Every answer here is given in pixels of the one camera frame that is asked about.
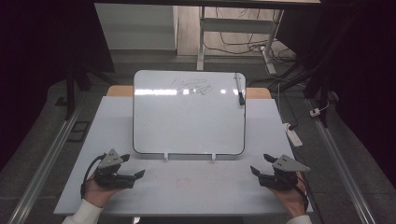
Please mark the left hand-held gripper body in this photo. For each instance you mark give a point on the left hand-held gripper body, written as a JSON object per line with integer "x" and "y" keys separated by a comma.
{"x": 110, "y": 160}

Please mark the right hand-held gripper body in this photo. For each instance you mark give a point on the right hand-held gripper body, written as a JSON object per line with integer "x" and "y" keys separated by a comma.
{"x": 286, "y": 165}

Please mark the white dry-erase whiteboard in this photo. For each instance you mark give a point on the white dry-erase whiteboard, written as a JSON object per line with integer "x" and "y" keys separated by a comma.
{"x": 186, "y": 124}

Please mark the grey whiteboard marker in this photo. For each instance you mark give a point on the grey whiteboard marker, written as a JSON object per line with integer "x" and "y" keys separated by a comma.
{"x": 239, "y": 87}

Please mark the person's right hand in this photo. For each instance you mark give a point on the person's right hand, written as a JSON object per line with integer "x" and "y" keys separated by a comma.
{"x": 294, "y": 200}

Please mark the person's left hand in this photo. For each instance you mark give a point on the person's left hand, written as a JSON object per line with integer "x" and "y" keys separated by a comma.
{"x": 96, "y": 194}

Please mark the white power strip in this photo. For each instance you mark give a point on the white power strip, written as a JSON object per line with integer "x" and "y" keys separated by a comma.
{"x": 294, "y": 137}

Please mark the black floor plate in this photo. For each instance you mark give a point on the black floor plate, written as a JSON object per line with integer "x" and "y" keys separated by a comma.
{"x": 78, "y": 131}

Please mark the small white adapter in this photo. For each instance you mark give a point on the small white adapter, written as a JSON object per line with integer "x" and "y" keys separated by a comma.
{"x": 315, "y": 112}

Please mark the wooden board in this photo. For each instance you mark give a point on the wooden board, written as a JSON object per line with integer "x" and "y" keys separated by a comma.
{"x": 120, "y": 91}

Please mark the black metal stand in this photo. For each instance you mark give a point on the black metal stand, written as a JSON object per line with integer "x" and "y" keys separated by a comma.
{"x": 323, "y": 93}
{"x": 70, "y": 93}

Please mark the dark curtain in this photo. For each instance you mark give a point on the dark curtain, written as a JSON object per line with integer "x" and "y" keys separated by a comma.
{"x": 37, "y": 62}
{"x": 367, "y": 77}

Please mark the white cabinet panel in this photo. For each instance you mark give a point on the white cabinet panel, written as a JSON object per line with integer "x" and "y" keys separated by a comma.
{"x": 137, "y": 28}

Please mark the aluminium rail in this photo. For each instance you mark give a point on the aluminium rail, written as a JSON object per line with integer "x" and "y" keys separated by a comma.
{"x": 342, "y": 161}
{"x": 46, "y": 161}

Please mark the white metal desk frame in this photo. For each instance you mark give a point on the white metal desk frame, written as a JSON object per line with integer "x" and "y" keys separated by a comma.
{"x": 236, "y": 25}

